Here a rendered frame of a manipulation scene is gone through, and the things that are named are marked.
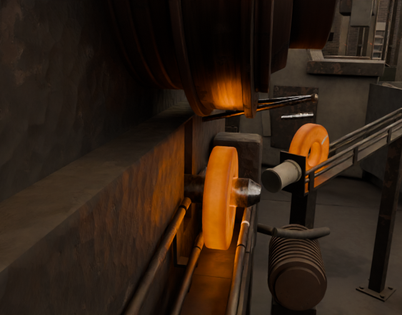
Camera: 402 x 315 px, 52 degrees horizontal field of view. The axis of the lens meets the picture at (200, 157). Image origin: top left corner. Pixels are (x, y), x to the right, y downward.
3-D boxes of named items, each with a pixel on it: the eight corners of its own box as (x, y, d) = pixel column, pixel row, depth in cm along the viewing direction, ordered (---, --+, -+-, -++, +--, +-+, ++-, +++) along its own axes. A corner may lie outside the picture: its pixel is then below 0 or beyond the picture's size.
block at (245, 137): (204, 247, 87) (207, 137, 81) (210, 231, 95) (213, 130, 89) (255, 252, 86) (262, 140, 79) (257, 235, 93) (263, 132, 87)
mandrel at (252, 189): (146, 203, 63) (146, 175, 62) (154, 194, 67) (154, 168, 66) (259, 212, 60) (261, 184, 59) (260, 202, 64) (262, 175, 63)
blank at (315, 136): (297, 191, 112) (308, 194, 110) (281, 153, 102) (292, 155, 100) (323, 150, 118) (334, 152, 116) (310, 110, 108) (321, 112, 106)
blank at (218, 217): (199, 187, 53) (225, 189, 52) (217, 127, 65) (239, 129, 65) (204, 269, 61) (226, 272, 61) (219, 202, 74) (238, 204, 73)
